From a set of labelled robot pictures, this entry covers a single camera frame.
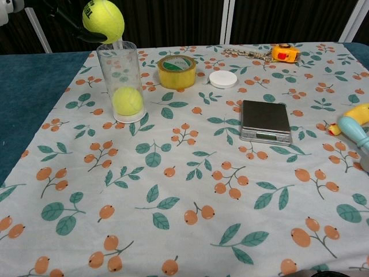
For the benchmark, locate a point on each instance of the yellow packing tape roll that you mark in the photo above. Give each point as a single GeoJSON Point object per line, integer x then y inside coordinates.
{"type": "Point", "coordinates": [176, 74]}

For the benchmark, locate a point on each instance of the yellow printed tennis ball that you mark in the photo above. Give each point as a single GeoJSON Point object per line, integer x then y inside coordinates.
{"type": "Point", "coordinates": [102, 19]}

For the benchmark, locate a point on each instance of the yellow tape measure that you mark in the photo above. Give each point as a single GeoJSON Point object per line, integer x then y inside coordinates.
{"type": "Point", "coordinates": [285, 54]}

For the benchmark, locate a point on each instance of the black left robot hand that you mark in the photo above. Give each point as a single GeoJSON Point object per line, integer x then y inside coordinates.
{"type": "Point", "coordinates": [90, 36]}

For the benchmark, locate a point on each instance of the floral orange berry tablecloth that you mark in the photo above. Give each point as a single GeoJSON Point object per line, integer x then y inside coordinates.
{"type": "Point", "coordinates": [184, 184]}

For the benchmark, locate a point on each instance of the plain yellow tennis ball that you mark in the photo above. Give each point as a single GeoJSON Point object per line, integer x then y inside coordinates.
{"type": "Point", "coordinates": [128, 101]}

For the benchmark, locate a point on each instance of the white round plastic lid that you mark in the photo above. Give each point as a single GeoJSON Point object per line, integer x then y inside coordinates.
{"type": "Point", "coordinates": [223, 79]}

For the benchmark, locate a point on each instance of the transparent cylindrical tube container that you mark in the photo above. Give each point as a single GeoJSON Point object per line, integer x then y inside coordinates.
{"type": "Point", "coordinates": [122, 78]}

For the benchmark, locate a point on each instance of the silver digital pocket scale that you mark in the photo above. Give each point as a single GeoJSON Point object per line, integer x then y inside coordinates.
{"type": "Point", "coordinates": [264, 117]}

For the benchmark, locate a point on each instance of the yellow toy banana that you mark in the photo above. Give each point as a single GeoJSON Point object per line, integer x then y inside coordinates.
{"type": "Point", "coordinates": [359, 112]}

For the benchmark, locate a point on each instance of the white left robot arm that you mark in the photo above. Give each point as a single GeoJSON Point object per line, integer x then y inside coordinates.
{"type": "Point", "coordinates": [7, 10]}

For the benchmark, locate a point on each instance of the white metal frame bar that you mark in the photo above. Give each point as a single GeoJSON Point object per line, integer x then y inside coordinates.
{"type": "Point", "coordinates": [353, 27]}
{"type": "Point", "coordinates": [227, 20]}
{"type": "Point", "coordinates": [37, 29]}

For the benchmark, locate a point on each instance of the black pleated curtain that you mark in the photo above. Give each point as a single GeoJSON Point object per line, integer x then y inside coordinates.
{"type": "Point", "coordinates": [178, 20]}

